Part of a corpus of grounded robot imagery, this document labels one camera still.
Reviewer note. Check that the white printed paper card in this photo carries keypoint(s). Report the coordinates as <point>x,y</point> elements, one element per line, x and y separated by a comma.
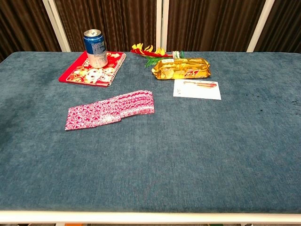
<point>197,90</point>

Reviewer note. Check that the red cartoon print cloth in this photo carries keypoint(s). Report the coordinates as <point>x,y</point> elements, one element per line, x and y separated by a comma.
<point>94,75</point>

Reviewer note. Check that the white table frame edge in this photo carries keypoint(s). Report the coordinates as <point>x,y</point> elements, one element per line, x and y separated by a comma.
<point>150,217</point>

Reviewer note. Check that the pink patterned folded cloth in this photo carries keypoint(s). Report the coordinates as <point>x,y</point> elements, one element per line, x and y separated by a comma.
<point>131,103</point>

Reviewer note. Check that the gold foil snack package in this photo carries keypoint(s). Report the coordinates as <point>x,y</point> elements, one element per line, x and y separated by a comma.
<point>181,68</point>

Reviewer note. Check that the green white red band bundle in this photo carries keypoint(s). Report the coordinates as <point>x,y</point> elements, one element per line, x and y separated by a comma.
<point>178,54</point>

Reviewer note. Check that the red yellow artificial flower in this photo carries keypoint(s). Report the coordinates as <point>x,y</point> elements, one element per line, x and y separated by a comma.
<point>150,53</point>

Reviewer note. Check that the blue silver drink can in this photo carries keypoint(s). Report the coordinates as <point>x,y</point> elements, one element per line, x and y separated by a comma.
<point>96,50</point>

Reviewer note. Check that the blue velvet tablecloth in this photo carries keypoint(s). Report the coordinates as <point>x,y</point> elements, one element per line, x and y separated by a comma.
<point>164,153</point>

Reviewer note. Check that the white double vertical frame post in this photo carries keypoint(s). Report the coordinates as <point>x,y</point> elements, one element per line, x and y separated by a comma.
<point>162,23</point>

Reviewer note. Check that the brown pleated curtain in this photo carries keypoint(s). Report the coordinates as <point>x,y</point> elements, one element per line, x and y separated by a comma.
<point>207,23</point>

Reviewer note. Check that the white slanted frame post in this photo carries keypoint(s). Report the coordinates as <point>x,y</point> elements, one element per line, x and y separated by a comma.
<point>261,24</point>
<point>56,24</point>

